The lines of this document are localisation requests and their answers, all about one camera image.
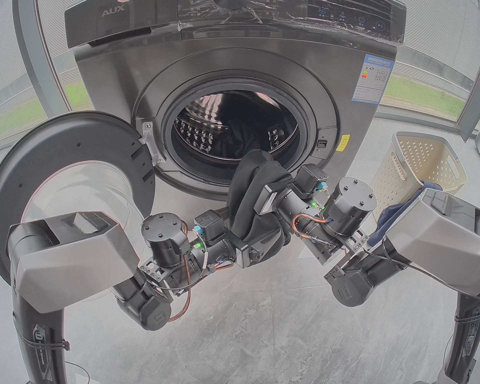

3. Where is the heap of dark clothes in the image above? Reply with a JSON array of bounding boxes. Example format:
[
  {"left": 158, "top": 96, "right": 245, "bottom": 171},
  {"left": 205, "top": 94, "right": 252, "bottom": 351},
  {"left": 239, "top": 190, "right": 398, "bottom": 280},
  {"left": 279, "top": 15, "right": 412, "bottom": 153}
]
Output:
[{"left": 219, "top": 118, "right": 271, "bottom": 163}]

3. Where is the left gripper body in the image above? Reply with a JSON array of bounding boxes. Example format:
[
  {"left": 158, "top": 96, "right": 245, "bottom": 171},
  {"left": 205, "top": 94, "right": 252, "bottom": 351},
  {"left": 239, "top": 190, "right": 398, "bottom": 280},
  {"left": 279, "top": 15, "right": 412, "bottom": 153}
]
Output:
[{"left": 188, "top": 235, "right": 251, "bottom": 277}]

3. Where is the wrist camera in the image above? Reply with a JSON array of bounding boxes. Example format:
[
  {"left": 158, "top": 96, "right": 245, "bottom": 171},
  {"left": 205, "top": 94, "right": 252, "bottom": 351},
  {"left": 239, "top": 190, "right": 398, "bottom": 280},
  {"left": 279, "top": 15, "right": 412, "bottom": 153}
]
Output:
[
  {"left": 193, "top": 211, "right": 226, "bottom": 241},
  {"left": 295, "top": 164, "right": 328, "bottom": 197}
]

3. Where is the dark blue garment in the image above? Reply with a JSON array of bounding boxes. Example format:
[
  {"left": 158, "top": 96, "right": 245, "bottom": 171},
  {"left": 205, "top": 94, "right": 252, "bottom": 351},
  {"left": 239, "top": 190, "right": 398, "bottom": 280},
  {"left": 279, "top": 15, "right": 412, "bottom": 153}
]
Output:
[{"left": 376, "top": 180, "right": 444, "bottom": 249}]

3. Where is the washing machine door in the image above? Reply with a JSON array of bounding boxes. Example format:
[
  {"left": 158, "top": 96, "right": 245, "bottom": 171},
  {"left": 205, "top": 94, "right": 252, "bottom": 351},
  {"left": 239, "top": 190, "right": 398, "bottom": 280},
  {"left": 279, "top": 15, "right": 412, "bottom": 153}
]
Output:
[{"left": 0, "top": 111, "right": 168, "bottom": 298}]

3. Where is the black garment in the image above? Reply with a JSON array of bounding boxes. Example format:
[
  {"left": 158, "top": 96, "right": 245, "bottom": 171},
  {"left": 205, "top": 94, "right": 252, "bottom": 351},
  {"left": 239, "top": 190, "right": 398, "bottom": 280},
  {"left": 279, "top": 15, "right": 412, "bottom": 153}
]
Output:
[{"left": 226, "top": 149, "right": 293, "bottom": 268}]

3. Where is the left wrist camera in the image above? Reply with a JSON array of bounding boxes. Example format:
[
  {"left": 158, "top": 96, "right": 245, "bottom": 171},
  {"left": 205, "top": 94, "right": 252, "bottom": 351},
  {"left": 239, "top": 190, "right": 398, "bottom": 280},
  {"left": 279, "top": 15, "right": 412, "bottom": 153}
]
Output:
[{"left": 193, "top": 211, "right": 226, "bottom": 241}]

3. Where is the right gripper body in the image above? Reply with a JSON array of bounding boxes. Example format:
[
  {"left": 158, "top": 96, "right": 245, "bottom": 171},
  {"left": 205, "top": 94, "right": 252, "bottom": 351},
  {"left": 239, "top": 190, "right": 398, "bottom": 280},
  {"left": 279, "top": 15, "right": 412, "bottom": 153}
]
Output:
[{"left": 254, "top": 183, "right": 328, "bottom": 236}]

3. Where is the grey washing machine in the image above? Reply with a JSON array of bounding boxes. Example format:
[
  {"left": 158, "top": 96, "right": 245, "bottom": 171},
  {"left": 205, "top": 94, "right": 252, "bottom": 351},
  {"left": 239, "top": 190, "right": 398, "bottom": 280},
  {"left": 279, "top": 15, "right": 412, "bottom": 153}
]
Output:
[{"left": 64, "top": 0, "right": 408, "bottom": 206}]

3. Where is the cream laundry basket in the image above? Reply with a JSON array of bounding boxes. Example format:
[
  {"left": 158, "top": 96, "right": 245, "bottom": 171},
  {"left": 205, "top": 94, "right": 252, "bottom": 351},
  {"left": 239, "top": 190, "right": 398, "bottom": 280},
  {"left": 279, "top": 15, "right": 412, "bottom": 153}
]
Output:
[{"left": 369, "top": 131, "right": 469, "bottom": 241}]

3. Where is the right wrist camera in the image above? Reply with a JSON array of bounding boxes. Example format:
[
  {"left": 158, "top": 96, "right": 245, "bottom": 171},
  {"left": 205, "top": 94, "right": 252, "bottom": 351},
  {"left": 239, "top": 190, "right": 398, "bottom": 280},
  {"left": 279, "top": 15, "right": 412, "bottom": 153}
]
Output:
[{"left": 295, "top": 164, "right": 328, "bottom": 197}]

